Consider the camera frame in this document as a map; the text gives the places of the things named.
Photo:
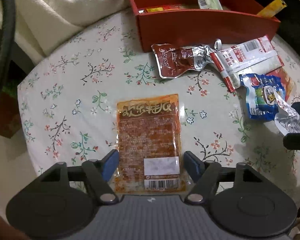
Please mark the red white snack packet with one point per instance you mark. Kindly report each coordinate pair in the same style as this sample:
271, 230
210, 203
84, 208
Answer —
257, 56

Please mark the dark red snack pouch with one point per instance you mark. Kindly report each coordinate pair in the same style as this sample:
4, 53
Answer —
173, 61

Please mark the yellow snack packet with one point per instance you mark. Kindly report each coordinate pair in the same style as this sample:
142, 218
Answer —
272, 9

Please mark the floral tablecloth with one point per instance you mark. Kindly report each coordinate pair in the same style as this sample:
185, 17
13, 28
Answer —
68, 106

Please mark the orange spicy strip packet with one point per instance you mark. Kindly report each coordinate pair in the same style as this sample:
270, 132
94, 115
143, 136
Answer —
149, 145

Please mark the red storage box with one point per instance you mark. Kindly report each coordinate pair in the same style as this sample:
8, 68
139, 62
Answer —
237, 23

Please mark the cream white blanket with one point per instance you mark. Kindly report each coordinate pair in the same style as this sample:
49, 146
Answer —
42, 25

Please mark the orange clear snack packet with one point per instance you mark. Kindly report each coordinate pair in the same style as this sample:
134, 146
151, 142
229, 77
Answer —
287, 82

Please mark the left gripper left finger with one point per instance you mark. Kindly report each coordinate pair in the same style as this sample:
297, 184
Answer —
98, 173

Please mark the clear crinkled wrapper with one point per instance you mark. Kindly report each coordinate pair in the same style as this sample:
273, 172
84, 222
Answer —
287, 119

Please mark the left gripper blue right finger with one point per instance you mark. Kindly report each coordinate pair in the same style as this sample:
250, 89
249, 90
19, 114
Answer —
205, 176

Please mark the blue snack packet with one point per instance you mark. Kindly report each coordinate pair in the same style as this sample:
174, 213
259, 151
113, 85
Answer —
260, 99

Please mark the red yellow Trolli bag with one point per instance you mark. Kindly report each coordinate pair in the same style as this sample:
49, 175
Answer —
159, 9

